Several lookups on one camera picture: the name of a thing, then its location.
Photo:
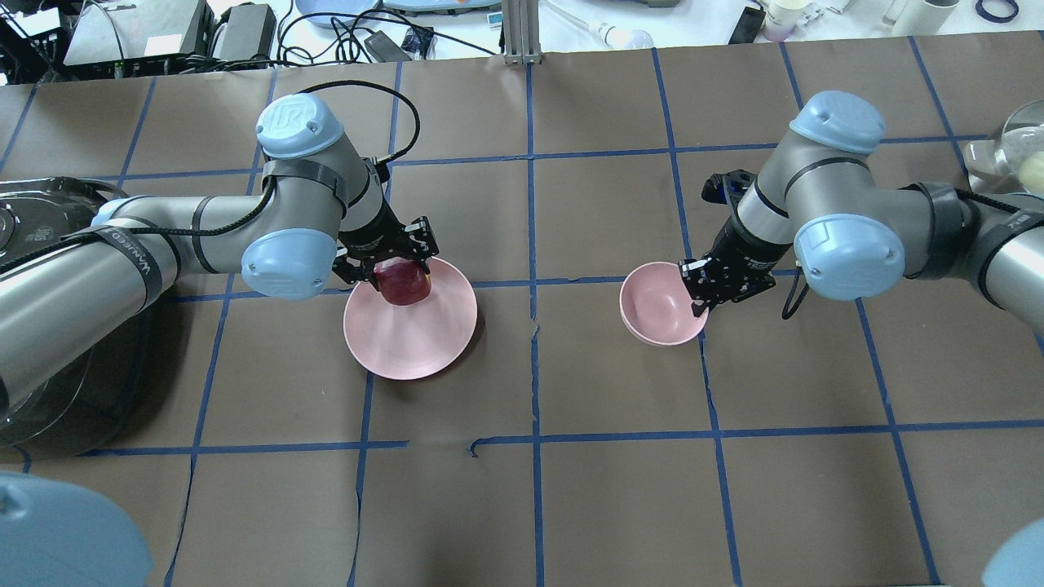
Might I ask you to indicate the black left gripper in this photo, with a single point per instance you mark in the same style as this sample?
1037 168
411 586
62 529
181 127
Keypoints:
373 232

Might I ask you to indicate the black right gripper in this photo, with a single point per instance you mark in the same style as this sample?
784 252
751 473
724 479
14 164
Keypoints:
734 247

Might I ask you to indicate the red apple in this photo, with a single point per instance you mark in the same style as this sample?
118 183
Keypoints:
402 282

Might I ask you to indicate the pink bowl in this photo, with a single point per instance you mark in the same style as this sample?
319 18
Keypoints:
656 308

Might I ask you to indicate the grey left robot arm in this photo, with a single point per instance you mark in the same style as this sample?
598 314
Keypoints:
323 211

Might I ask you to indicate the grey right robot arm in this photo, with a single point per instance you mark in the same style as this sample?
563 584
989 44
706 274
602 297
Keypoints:
853 239

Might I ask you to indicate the pink plate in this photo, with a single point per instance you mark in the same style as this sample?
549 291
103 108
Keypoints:
411 342

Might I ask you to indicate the steel bowl with food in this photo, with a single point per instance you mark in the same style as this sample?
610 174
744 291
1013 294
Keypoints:
1010 160

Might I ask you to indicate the black phone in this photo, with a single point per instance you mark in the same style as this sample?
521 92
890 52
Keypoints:
748 26

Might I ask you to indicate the black power adapter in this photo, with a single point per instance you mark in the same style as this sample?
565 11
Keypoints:
244 32

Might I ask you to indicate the white cup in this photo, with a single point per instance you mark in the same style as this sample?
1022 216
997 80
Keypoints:
783 18

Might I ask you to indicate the grey electronics box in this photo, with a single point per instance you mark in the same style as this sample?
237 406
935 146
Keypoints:
139 32

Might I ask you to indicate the aluminium frame post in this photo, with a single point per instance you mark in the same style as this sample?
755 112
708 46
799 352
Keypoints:
519 31

